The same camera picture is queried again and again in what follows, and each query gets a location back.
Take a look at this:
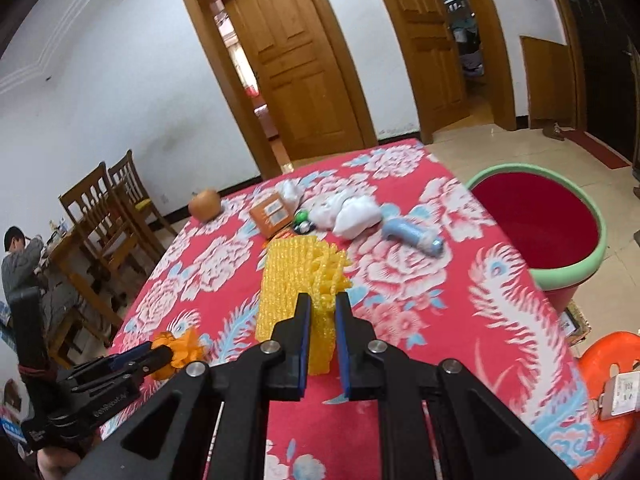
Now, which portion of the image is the orange cardboard box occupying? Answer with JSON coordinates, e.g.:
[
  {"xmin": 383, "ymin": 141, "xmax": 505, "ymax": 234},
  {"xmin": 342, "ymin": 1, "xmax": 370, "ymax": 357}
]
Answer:
[{"xmin": 249, "ymin": 193, "xmax": 293, "ymax": 238}]

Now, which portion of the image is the crumpled white blue wrapper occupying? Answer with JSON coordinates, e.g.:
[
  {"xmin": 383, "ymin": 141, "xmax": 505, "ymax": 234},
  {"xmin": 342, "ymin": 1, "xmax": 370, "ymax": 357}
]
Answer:
[{"xmin": 309, "ymin": 195, "xmax": 351, "ymax": 232}]

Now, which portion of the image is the dark entrance door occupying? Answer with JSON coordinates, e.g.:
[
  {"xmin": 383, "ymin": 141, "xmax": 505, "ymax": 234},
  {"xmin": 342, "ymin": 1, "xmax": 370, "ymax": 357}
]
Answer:
[{"xmin": 555, "ymin": 0, "xmax": 640, "ymax": 171}]

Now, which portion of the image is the wooden dining table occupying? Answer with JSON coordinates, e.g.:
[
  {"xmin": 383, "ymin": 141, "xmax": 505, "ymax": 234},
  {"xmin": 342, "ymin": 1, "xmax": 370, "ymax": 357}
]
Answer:
[{"xmin": 37, "ymin": 220, "xmax": 126, "ymax": 346}]

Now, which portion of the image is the person's left hand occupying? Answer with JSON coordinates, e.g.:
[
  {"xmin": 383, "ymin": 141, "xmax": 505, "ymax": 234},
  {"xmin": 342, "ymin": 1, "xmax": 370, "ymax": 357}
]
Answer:
[{"xmin": 37, "ymin": 447, "xmax": 87, "ymax": 480}]

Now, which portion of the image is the wooden chair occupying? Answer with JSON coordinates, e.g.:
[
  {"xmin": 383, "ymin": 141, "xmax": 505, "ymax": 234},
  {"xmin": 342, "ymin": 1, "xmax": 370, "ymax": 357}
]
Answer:
[
  {"xmin": 59, "ymin": 161, "xmax": 166, "ymax": 311},
  {"xmin": 107, "ymin": 149, "xmax": 178, "ymax": 241}
]

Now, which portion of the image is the white plastic bag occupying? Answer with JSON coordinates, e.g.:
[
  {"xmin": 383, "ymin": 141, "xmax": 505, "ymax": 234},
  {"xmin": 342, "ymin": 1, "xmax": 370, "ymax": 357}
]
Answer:
[{"xmin": 333, "ymin": 195, "xmax": 383, "ymax": 239}]

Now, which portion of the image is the orange plastic stool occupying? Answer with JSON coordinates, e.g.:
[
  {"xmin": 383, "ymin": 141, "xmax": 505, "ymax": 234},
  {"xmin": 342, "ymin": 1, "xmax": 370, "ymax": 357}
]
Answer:
[{"xmin": 575, "ymin": 330, "xmax": 640, "ymax": 480}]

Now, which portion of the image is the red floral tablecloth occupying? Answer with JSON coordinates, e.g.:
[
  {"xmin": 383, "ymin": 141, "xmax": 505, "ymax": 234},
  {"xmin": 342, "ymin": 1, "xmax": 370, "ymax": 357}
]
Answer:
[{"xmin": 100, "ymin": 137, "xmax": 606, "ymax": 480}]

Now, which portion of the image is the wooden wall panel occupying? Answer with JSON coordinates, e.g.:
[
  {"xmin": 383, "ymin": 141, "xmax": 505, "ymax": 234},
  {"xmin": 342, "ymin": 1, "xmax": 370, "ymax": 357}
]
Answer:
[{"xmin": 520, "ymin": 35, "xmax": 578, "ymax": 130}]

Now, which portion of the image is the red bucket with green rim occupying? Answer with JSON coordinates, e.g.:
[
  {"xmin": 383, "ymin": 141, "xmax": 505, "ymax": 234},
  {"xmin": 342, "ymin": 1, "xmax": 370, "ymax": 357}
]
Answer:
[{"xmin": 466, "ymin": 164, "xmax": 608, "ymax": 313}]

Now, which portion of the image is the arched panel wooden door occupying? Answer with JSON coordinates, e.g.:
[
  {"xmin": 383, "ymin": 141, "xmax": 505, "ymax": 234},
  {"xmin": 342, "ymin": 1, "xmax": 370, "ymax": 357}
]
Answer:
[{"xmin": 222, "ymin": 0, "xmax": 366, "ymax": 158}]

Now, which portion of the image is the red doormat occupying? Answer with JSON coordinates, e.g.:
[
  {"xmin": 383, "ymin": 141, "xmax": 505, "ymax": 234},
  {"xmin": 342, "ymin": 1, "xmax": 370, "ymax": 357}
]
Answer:
[{"xmin": 562, "ymin": 127, "xmax": 631, "ymax": 171}]

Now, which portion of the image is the small crumpled white tissue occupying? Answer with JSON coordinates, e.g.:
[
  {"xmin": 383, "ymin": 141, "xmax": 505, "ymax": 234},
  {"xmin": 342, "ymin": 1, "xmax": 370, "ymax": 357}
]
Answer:
[{"xmin": 276, "ymin": 180, "xmax": 306, "ymax": 211}]

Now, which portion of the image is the orange snack wrapper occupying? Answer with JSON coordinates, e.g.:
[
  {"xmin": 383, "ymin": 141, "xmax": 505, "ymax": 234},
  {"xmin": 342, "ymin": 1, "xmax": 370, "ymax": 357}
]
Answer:
[{"xmin": 151, "ymin": 329, "xmax": 211, "ymax": 381}]

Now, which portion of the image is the light blue plastic bottle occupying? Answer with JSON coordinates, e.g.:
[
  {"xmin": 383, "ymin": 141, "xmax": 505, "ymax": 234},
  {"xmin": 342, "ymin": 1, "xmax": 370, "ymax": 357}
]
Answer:
[{"xmin": 382, "ymin": 217, "xmax": 445, "ymax": 258}]

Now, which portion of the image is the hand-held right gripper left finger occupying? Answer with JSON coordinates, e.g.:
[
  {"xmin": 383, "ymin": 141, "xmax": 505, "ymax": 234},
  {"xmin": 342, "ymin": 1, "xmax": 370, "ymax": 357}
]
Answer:
[{"xmin": 65, "ymin": 292, "xmax": 313, "ymax": 480}]

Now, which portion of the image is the dark door wooden frame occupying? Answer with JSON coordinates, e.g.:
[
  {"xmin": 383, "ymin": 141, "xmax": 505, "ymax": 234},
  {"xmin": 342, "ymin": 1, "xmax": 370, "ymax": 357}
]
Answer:
[{"xmin": 537, "ymin": 0, "xmax": 590, "ymax": 131}]

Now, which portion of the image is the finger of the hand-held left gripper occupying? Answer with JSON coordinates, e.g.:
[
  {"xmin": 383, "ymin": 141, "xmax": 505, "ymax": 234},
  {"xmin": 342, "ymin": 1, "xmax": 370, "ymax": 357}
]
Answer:
[
  {"xmin": 106, "ymin": 344, "xmax": 154, "ymax": 369},
  {"xmin": 125, "ymin": 347, "xmax": 174, "ymax": 382}
]

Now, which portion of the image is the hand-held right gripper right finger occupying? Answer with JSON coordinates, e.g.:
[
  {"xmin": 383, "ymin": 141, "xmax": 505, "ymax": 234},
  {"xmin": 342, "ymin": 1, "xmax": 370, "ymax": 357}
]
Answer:
[{"xmin": 334, "ymin": 291, "xmax": 581, "ymax": 480}]

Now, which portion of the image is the printed cardboard box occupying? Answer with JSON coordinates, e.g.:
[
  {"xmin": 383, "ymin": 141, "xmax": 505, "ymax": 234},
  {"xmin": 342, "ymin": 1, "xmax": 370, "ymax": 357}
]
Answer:
[{"xmin": 560, "ymin": 302, "xmax": 593, "ymax": 346}]

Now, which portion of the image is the white charger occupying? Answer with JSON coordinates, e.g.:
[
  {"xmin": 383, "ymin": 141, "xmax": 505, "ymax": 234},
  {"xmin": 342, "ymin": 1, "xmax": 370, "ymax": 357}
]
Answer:
[{"xmin": 600, "ymin": 372, "xmax": 640, "ymax": 421}]

